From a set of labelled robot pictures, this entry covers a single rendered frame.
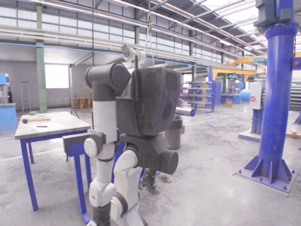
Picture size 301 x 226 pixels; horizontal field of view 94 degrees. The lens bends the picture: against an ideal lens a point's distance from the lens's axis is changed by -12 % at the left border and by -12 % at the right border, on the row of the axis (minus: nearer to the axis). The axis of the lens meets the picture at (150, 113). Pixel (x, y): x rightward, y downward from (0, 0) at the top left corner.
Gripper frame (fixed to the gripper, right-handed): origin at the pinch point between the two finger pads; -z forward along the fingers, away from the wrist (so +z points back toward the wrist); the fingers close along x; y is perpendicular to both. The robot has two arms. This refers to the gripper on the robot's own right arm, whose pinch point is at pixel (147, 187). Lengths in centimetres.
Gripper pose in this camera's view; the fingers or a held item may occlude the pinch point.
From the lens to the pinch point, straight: 125.9
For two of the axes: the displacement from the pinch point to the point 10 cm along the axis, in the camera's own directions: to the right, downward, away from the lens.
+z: 1.7, -9.5, -2.5
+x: -8.2, -2.7, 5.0
